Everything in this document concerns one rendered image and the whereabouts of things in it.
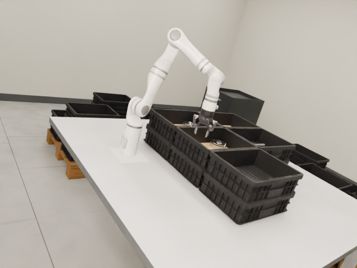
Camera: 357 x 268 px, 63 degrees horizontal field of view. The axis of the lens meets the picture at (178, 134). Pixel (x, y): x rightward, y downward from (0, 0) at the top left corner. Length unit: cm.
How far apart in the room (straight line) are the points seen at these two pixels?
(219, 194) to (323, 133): 371
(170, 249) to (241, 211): 39
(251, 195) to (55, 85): 368
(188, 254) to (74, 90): 380
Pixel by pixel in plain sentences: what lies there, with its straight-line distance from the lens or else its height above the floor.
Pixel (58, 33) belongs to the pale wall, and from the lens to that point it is 441.
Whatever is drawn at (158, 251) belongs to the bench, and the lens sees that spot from 110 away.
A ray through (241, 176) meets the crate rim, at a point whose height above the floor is 92.
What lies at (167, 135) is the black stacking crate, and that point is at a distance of 171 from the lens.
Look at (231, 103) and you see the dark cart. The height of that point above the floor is 83.
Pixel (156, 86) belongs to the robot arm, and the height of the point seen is 112.
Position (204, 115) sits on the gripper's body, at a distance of 156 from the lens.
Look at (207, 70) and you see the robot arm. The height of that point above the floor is 128.
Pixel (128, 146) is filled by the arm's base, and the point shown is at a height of 76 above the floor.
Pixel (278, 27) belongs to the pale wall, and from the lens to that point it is 565.
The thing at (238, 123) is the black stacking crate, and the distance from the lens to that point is 232.
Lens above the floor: 143
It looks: 19 degrees down
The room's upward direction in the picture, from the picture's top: 15 degrees clockwise
